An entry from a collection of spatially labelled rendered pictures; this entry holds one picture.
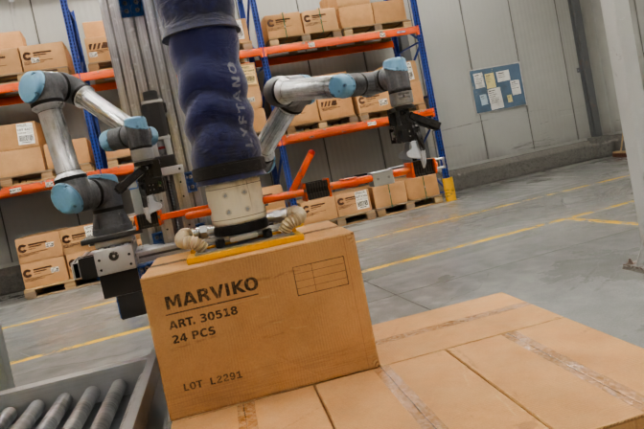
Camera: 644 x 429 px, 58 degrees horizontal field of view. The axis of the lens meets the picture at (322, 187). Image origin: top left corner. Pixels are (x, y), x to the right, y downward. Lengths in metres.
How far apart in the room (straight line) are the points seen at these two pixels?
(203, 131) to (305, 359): 0.71
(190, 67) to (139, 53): 0.88
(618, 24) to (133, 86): 3.11
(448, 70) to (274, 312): 10.50
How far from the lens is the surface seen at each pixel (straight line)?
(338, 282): 1.67
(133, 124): 2.07
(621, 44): 4.37
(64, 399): 2.23
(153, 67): 2.60
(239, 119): 1.74
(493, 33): 12.59
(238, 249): 1.68
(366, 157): 11.01
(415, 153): 1.87
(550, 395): 1.48
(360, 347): 1.73
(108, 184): 2.38
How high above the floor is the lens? 1.17
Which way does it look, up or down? 3 degrees down
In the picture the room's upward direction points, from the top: 11 degrees counter-clockwise
